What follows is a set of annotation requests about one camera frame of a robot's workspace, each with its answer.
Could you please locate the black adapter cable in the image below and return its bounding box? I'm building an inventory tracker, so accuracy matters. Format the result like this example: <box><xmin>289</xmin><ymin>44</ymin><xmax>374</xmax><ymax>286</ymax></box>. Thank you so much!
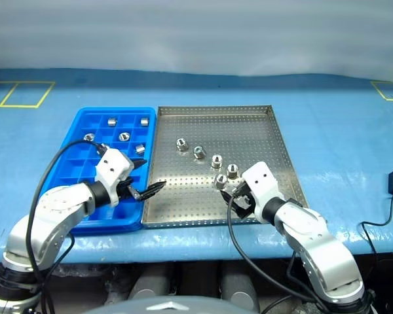
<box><xmin>360</xmin><ymin>195</ymin><xmax>393</xmax><ymax>259</ymax></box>

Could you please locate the blue table cover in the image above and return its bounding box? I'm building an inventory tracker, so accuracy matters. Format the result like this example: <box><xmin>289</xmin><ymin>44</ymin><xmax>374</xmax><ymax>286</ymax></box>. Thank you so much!
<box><xmin>0</xmin><ymin>67</ymin><xmax>393</xmax><ymax>264</ymax></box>

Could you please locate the perforated metal tray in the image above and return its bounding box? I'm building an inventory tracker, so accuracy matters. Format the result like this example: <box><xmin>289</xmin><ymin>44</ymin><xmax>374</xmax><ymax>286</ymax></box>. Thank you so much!
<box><xmin>140</xmin><ymin>105</ymin><xmax>310</xmax><ymax>229</ymax></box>

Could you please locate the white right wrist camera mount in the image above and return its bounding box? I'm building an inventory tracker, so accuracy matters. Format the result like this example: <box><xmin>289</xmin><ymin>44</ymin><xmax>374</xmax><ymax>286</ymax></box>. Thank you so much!
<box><xmin>240</xmin><ymin>161</ymin><xmax>286</xmax><ymax>224</ymax></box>

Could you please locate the grey robot torso top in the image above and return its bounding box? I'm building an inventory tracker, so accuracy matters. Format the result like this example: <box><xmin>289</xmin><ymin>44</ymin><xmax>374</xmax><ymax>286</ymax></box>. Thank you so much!
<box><xmin>94</xmin><ymin>296</ymin><xmax>250</xmax><ymax>314</ymax></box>

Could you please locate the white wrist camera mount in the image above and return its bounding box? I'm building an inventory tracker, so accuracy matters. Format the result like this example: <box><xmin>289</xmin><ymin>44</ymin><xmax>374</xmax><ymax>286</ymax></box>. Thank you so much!
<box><xmin>93</xmin><ymin>147</ymin><xmax>134</xmax><ymax>208</ymax></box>
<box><xmin>240</xmin><ymin>161</ymin><xmax>286</xmax><ymax>224</ymax></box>

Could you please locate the dark grey rounded cylinder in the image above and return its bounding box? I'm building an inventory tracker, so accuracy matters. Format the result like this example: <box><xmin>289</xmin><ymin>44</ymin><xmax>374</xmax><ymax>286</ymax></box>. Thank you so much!
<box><xmin>127</xmin><ymin>261</ymin><xmax>174</xmax><ymax>300</ymax></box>
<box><xmin>219</xmin><ymin>261</ymin><xmax>261</xmax><ymax>311</ymax></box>

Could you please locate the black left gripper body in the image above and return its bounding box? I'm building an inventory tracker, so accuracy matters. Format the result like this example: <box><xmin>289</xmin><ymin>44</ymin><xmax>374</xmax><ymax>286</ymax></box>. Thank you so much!
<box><xmin>117</xmin><ymin>177</ymin><xmax>139</xmax><ymax>201</ymax></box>

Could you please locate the blue compartment tray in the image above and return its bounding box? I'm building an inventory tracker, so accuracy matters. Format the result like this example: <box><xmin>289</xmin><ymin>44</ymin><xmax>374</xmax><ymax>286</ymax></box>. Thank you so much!
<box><xmin>54</xmin><ymin>107</ymin><xmax>158</xmax><ymax>237</ymax></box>

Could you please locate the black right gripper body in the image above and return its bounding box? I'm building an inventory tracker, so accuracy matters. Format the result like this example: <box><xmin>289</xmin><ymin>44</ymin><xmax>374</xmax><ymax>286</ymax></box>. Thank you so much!
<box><xmin>233</xmin><ymin>184</ymin><xmax>257</xmax><ymax>220</ymax></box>

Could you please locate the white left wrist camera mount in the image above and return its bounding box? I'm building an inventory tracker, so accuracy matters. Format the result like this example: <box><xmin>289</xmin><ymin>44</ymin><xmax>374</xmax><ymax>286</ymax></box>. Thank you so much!
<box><xmin>93</xmin><ymin>147</ymin><xmax>134</xmax><ymax>208</ymax></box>

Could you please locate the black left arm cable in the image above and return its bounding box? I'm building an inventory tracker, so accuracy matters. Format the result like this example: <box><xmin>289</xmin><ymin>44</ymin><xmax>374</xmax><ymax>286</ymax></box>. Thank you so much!
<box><xmin>25</xmin><ymin>139</ymin><xmax>107</xmax><ymax>314</ymax></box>

